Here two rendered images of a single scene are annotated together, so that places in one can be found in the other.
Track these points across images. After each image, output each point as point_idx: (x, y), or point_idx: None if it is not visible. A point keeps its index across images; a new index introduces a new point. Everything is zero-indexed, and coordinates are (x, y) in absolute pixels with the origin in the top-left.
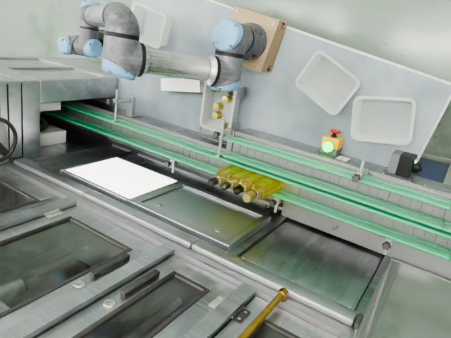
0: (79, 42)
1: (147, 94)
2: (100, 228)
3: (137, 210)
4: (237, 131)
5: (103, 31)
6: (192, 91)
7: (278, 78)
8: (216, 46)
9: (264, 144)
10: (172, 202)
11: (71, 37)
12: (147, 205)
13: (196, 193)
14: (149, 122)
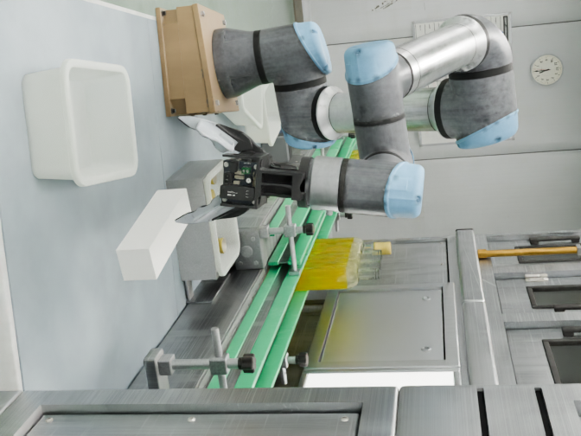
0: (410, 156)
1: (96, 345)
2: (543, 378)
3: (469, 355)
4: (258, 226)
5: (243, 155)
6: (187, 224)
7: (203, 118)
8: (329, 69)
9: (277, 214)
10: (400, 346)
11: (397, 162)
12: (448, 349)
13: (332, 346)
14: (184, 374)
